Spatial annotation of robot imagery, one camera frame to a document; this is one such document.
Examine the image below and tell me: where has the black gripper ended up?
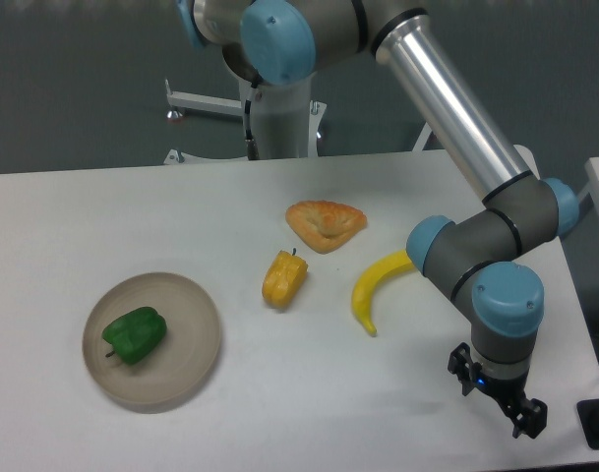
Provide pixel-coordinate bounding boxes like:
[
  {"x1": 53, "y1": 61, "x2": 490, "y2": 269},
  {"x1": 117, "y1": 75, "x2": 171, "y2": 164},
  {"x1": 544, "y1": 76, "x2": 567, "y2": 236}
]
[{"x1": 448, "y1": 342, "x2": 548, "y2": 439}]

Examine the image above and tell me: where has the green bell pepper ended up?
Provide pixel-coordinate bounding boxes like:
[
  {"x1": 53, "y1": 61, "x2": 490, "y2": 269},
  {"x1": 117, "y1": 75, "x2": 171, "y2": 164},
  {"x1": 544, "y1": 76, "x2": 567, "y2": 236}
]
[{"x1": 101, "y1": 307, "x2": 167, "y2": 365}]

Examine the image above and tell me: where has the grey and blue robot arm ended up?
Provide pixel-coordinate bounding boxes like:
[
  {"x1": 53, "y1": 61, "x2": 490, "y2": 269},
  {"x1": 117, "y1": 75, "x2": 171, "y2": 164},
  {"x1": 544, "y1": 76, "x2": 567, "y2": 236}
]
[{"x1": 176, "y1": 1, "x2": 579, "y2": 438}]

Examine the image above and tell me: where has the yellow bell pepper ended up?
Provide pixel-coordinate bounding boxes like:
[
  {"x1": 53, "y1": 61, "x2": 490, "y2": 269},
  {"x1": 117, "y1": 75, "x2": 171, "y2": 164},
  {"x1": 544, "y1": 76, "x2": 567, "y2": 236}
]
[{"x1": 262, "y1": 249, "x2": 308, "y2": 310}]

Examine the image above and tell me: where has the beige round plate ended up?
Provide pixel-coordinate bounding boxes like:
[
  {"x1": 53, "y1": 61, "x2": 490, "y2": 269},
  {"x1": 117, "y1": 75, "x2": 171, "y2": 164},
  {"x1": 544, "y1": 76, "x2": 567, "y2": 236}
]
[{"x1": 83, "y1": 272, "x2": 221, "y2": 413}]

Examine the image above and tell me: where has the yellow banana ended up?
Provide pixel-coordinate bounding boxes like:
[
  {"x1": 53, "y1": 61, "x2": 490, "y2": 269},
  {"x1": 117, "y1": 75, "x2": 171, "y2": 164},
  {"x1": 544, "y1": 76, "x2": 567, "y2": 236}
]
[{"x1": 350, "y1": 250, "x2": 416, "y2": 337}]

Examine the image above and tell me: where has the orange triangular pastry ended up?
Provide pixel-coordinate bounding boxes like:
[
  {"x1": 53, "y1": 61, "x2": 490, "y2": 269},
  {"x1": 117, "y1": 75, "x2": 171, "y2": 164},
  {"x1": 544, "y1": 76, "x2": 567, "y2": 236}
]
[{"x1": 285, "y1": 201, "x2": 368, "y2": 254}]

